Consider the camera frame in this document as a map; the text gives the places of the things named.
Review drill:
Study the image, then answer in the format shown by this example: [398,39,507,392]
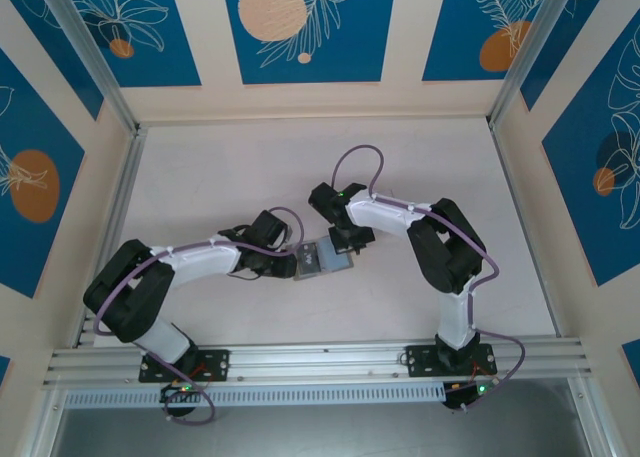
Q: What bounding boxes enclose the black card with logo print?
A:
[296,243,322,277]

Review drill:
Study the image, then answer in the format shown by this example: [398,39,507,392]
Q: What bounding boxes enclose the black controller board green light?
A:
[443,380,497,412]
[158,381,202,404]

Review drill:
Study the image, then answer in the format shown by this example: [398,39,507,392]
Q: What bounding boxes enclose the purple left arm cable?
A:
[93,205,306,425]

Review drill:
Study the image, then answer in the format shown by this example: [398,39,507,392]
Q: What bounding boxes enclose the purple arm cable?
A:
[331,144,527,413]
[93,205,306,425]

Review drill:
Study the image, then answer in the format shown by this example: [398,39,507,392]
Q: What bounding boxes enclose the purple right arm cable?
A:
[331,144,527,413]

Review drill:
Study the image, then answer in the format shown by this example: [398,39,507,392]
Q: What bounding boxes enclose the long aluminium mounting rail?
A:
[42,337,594,387]

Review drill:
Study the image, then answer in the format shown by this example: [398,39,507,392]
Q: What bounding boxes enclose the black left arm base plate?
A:
[138,349,231,383]

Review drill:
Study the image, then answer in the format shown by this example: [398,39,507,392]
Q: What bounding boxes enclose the grey slotted cable duct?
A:
[62,381,446,409]

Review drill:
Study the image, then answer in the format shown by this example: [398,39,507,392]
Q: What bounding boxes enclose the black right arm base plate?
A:
[405,343,499,378]

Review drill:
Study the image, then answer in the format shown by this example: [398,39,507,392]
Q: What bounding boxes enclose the aluminium side rail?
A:
[73,125,150,349]
[487,119,566,339]

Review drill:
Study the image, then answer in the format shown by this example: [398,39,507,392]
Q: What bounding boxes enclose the aluminium frame post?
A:
[487,0,587,131]
[34,0,142,137]

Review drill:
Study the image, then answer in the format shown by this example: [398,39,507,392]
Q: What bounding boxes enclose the aluminium frame leg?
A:
[567,376,621,457]
[22,384,69,457]

